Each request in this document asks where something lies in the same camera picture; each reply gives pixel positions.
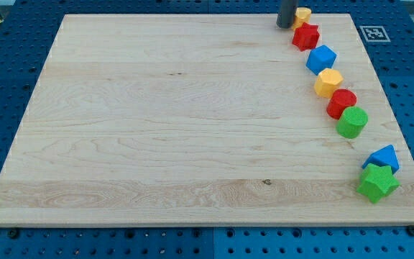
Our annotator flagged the black bolt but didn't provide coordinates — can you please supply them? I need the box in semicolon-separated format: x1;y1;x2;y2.
406;225;414;237
6;228;19;239

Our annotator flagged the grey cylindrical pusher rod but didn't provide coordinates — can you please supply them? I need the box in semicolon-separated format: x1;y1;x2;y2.
276;0;298;29

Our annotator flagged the black bolt front right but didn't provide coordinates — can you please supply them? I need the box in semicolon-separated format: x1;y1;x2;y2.
406;225;414;237

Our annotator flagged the light wooden board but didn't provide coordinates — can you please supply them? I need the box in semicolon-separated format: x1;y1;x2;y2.
0;14;414;227

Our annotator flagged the blue cube block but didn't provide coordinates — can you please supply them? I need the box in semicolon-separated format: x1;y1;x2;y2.
305;45;337;76

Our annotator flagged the white fiducial marker tag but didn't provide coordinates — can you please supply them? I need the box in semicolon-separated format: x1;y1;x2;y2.
359;25;390;42

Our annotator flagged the blue triangle block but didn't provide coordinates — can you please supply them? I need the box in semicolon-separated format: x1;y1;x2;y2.
362;145;400;174

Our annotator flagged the yellow hexagon block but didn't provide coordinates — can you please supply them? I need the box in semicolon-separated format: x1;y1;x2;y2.
314;68;344;99

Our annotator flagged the red star block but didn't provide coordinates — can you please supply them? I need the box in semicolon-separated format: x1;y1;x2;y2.
292;22;320;51

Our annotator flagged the black bolt front left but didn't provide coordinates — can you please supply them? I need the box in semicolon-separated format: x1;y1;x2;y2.
6;228;19;239

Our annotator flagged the green star block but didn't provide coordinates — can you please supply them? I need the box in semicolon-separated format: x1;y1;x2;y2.
356;163;400;204

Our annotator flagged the red cylinder block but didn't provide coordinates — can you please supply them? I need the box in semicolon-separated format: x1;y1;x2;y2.
326;89;357;119

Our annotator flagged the yellow block behind rod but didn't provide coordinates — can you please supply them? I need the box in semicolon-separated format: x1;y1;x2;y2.
291;7;312;30

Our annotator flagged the green cylinder block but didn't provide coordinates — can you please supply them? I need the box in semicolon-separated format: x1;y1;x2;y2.
336;106;369;139

